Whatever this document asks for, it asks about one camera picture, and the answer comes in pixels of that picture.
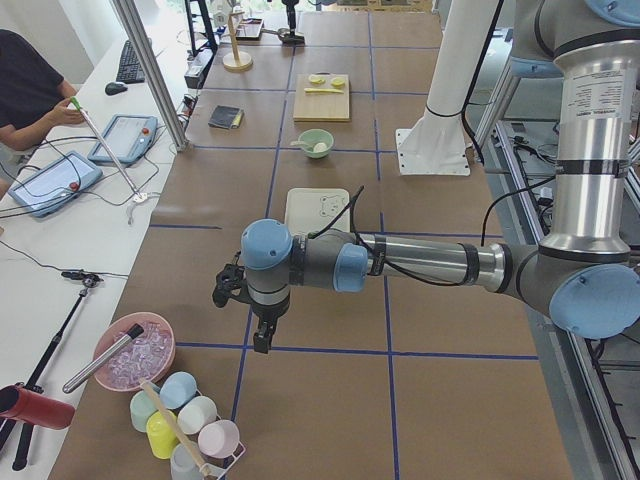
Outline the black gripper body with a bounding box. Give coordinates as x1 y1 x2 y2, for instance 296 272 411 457
212 252 290 325

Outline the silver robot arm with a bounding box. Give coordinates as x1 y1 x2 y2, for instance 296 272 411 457
212 1 639 353

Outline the pink bowl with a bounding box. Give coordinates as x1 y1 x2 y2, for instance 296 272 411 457
94 312 176 392

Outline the light green bowl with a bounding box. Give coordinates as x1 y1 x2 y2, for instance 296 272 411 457
298 129 334 159

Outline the white cup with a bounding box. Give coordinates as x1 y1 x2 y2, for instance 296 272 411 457
177 395 218 435

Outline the blue cup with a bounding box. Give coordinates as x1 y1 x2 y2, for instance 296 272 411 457
159 371 197 410

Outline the metal muddler black tip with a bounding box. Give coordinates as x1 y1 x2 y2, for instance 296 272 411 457
62 323 144 394

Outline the white rectangular tray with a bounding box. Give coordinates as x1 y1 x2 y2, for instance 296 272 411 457
284 188 350 235

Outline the pink cup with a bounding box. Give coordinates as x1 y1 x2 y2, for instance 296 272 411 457
198 419 240 459

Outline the wooden stick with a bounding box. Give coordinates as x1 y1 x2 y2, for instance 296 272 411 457
140 381 211 478

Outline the green cup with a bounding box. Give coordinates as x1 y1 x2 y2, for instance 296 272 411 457
129 390 157 433

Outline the yellow cup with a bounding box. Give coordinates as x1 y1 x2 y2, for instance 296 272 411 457
146 411 179 460

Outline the black selfie stick tripod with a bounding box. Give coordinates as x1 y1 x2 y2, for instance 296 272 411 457
1 270 103 471

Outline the grey cup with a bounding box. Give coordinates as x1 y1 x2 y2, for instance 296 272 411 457
170 444 204 480

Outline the grey folded cloth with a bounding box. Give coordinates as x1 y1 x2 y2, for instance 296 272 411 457
208 105 244 130

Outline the blue teach pendant far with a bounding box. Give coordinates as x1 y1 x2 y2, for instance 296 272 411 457
102 114 158 166

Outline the blue teach pendant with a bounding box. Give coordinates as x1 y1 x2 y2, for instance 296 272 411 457
8 151 103 218
102 114 158 166

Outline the wooden cutting board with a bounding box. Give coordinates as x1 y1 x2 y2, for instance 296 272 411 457
293 73 351 122

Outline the blue teach pendant near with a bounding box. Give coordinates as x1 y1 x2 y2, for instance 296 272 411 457
8 151 103 218

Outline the yellow plastic knife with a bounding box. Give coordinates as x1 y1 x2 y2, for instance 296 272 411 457
304 87 345 94

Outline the lemon slice top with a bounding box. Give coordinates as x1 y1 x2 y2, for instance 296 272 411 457
308 74 325 85

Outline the wooden mug tree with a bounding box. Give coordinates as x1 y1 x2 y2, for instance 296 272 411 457
222 10 253 73

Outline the black computer mouse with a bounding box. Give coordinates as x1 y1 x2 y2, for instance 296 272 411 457
104 81 128 96

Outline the black keyboard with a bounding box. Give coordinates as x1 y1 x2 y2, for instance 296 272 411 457
116 40 145 84

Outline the metal rod green tip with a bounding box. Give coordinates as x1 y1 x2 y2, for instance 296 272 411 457
70 96 146 202

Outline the red cylinder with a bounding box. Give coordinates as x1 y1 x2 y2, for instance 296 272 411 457
1 385 75 430

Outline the metal scoop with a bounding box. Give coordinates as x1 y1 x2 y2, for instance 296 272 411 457
261 28 305 45

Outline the seated person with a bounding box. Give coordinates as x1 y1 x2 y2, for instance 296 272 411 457
1 29 84 151

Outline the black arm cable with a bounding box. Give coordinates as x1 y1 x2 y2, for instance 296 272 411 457
305 185 556 287

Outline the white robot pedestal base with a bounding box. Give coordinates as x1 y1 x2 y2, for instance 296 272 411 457
396 0 502 176

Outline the aluminium frame post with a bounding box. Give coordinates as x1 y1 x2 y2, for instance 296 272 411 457
113 0 189 152

